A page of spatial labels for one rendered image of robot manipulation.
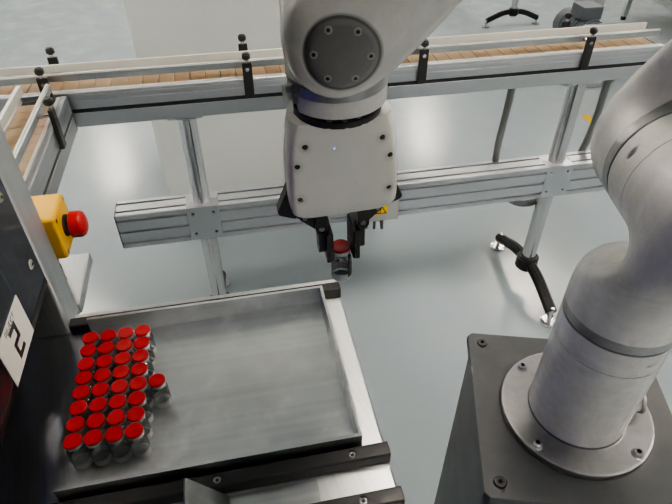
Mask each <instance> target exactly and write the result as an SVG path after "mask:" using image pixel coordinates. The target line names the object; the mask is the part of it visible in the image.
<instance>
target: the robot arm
mask: <svg viewBox="0 0 672 504"><path fill-rule="evenodd" d="M461 1H462V0H279V11H280V39H281V46H282V51H283V56H284V67H285V75H286V77H287V83H285V84H282V95H283V98H284V100H285V101H286V100H292V101H291V102H289V104H288V105H287V109H286V115H285V123H284V140H283V154H284V177H285V185H284V187H283V190H282V192H281V195H280V197H279V200H278V202H277V205H276V207H277V212H278V215H279V216H282V217H288V218H293V219H296V218H298V219H300V221H302V222H304V223H305V224H307V225H309V226H310V227H312V228H314V229H315V230H316V238H317V247H318V251H319V252H325V256H326V259H327V263H331V262H333V261H334V241H333V232H332V229H331V226H330V223H329V219H328V216H330V215H337V214H343V213H348V214H347V241H348V242H349V243H350V250H351V253H352V256H353V258H355V259H356V258H360V246H364V245H365V228H366V227H367V226H368V225H369V220H370V219H371V218H372V217H373V216H374V215H375V214H376V213H377V212H378V211H380V210H381V209H382V207H384V206H386V205H388V204H390V203H392V202H394V201H396V200H398V199H400V198H401V196H402V193H401V191H400V189H399V187H398V185H397V164H396V142H395V129H394V121H393V115H392V109H391V105H390V104H389V102H388V101H387V100H386V99H387V89H388V75H389V74H390V73H391V72H392V71H394V70H395V69H396V68H397V67H398V66H399V65H400V64H401V63H402V62H403V61H404V60H405V59H406V58H407V57H408V56H409V55H410V54H412V53H413V52H414V51H415V50H416V49H417V48H418V47H419V46H420V45H421V44H422V43H423V42H424V41H425V40H426V39H427V37H428V36H429V35H430V34H431V33H432V32H433V31H434V30H435V29H436V28H437V27H438V26H439V25H440V24H441V23H442V22H443V21H444V20H445V19H446V17H447V16H448V15H449V14H450V13H451V12H452V11H453V10H454V9H455V8H456V7H457V5H458V4H459V3H460V2H461ZM590 150H591V160H592V164H593V167H594V170H595V173H596V175H597V177H598V178H599V180H600V182H601V183H602V185H603V187H604V188H605V190H606V192H607V193H608V195H609V197H610V198H611V200H612V202H613V203H614V205H615V207H616V208H617V210H618V211H619V213H620V215H621V216H622V218H623V220H624V221H625V223H626V224H627V227H628V231H629V242H625V241H619V242H610V243H606V244H603V245H600V246H598V247H596V248H594V249H592V250H591V251H589V252H588V253H587V254H586V255H585V256H583V258H582V259H581V260H580V261H579V262H578V264H577V265H576V267H575V269H574V271H573V273H572V275H571V278H570V280H569V283H568V285H567V288H566V291H565V294H564V296H563V299H562V302H561V305H560V307H559V310H558V313H557V316H556V319H555V322H554V325H553V327H552V330H551V333H550V336H549V338H548V341H547V344H546V346H545V349H544V352H543V353H538V354H534V355H531V356H528V357H526V358H524V359H522V360H520V361H519V362H518V363H516V364H515V365H514V366H513V367H512V368H511V369H510V370H509V372H508V373H507V375H506V377H505V379H504V381H503V384H502V388H501V394H500V405H501V410H502V414H503V417H504V419H505V422H506V424H507V426H508V428H509V430H510V431H511V433H512V434H513V436H514V437H515V439H516V440H517V441H518V442H519V443H520V444H521V445H522V446H523V448H524V449H525V450H527V451H528V452H529V453H530V454H531V455H533V456H534V457H535V458H536V459H538V460H539V461H541V462H542V463H544V464H545V465H547V466H549V467H551V468H553V469H555V470H557V471H559V472H561V473H564V474H567V475H570V476H573V477H576V478H581V479H587V480H604V481H606V480H612V479H618V478H621V477H624V476H626V475H629V474H631V473H632V472H634V471H635V470H637V469H638V468H639V467H640V466H641V465H642V464H643V463H644V461H645V460H646V459H647V457H648V456H649V454H650V452H651V450H652V447H653V443H654V438H655V433H654V424H653V420H652V416H651V414H650V411H649V409H648V407H647V397H646V393H647V391H648V390H649V388H650V386H651V384H652V383H653V381H654V379H655V378H656V376H657V374H658V372H659V371H660V369H661V367H662V366H663V364H664V362H665V360H666V359H667V357H668V355H669V353H670V352H671V350H672V39H671V40H670V41H669V42H668V43H667V44H665V45H664V46H663V47H662V48H661V49H660V50H659V51H658V52H657V53H656V54H655V55H653V56H652V57H651V58H650V59H649V60H648V61H647V62H646V63H645V64H644V65H643V66H642V67H641V68H640V69H639V70H637V71H636V72H635V73H634V74H633V75H632V76H631V77H630V78H629V79H628V80H627V81H626V83H625V84H624V85H623V86H622V87H621V88H620V89H619V90H618V91H617V92H616V93H615V95H614V96H613V97H612V98H611V100H610V101H609V102H608V104H607V105H606V107H605V108H604V110H603V112H602V113H601V115H600V117H599V119H598V121H597V123H596V125H595V128H594V130H593V134H592V139H591V148H590Z"/></svg>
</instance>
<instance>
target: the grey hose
mask: <svg viewBox="0 0 672 504"><path fill-rule="evenodd" d="M611 82H612V80H604V82H603V85H602V89H601V92H600V96H599V98H598V102H597V105H596V108H595V111H594V115H593V117H592V120H591V122H590V125H589V128H588V130H587V133H586V135H585V138H584V139H583V141H582V144H581V146H580V147H579V149H578V151H586V149H587V147H588V145H589V143H590V141H591V139H592V134H593V130H594V128H595V125H596V123H597V121H598V119H599V117H600V115H601V113H602V111H603V107H604V105H605V102H606V98H607V95H608V91H609V89H610V86H611ZM515 90H516V89H515V88H514V89H508V90H507V91H508V92H507V96H506V99H505V100H506V101H505V105H504V108H503V112H502V116H501V119H500V120H501V121H500V124H499V128H498V131H497V135H496V140H495V143H494V144H495V145H494V148H493V149H494V150H493V155H492V161H493V162H498V161H499V158H500V157H499V156H500V150H501V145H502V142H503V141H502V140H503V137H504V133H505V130H506V125H507V123H508V122H507V121H508V118H509V116H510V115H509V114H510V111H511V107H512V103H513V99H514V94H515ZM536 200H537V198H535V199H531V200H526V201H525V200H519V201H510V202H509V203H510V204H513V205H515V206H520V207H530V206H533V205H535V204H536Z"/></svg>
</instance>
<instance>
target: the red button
mask: <svg viewBox="0 0 672 504"><path fill-rule="evenodd" d="M67 227H68V230H69V233H70V235H71V236H72V237H73V238H77V237H84V236H85V235H86V234H87V232H88V228H89V224H88V219H87V217H86V215H85V213H84V212H83V211H80V210H76V211H69V212H68V214H67Z"/></svg>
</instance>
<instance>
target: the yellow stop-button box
mask: <svg viewBox="0 0 672 504"><path fill-rule="evenodd" d="M31 198H32V200H33V202H34V205H35V207H36V210H37V212H38V214H39V217H40V219H41V222H42V224H43V226H44V229H45V231H46V233H47V236H48V238H49V241H50V243H51V245H52V248H53V250H54V253H55V255H56V257H57V259H63V258H67V257H68V256H69V253H70V249H71V245H72V241H73V237H72V236H71V235H70V233H69V230H68V227H67V214H68V212H69V211H68V209H67V206H66V203H65V201H64V197H63V195H62V194H60V193H57V194H48V195H38V196H31Z"/></svg>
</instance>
